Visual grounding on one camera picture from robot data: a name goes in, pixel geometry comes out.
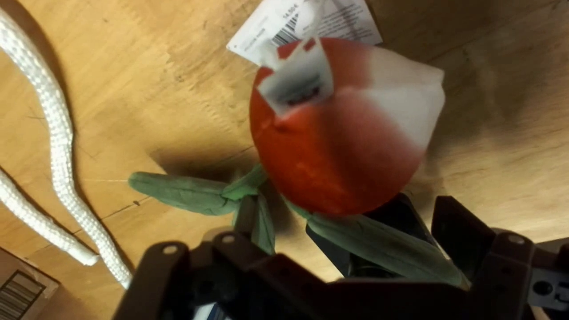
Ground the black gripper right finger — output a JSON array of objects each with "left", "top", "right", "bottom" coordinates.
[{"left": 433, "top": 195, "right": 495, "bottom": 278}]

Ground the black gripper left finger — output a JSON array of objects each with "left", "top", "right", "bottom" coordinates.
[{"left": 235, "top": 195, "right": 258, "bottom": 236}]

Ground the plush tomato with leaves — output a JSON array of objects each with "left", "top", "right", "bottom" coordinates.
[{"left": 129, "top": 0, "right": 474, "bottom": 291}]

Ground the white rope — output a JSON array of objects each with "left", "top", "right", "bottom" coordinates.
[{"left": 0, "top": 6, "right": 134, "bottom": 291}]

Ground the cardboard box with labels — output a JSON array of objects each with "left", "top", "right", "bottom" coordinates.
[{"left": 0, "top": 248, "right": 61, "bottom": 320}]

